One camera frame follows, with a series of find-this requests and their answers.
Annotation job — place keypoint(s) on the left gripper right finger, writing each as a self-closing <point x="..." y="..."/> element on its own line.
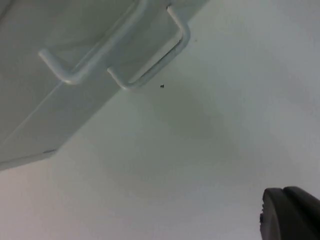
<point x="305" y="217"/>

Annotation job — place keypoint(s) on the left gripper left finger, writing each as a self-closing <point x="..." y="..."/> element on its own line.
<point x="272" y="215"/>

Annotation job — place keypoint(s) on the small grey chest of drawers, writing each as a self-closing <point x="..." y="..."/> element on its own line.
<point x="62" y="30"/>

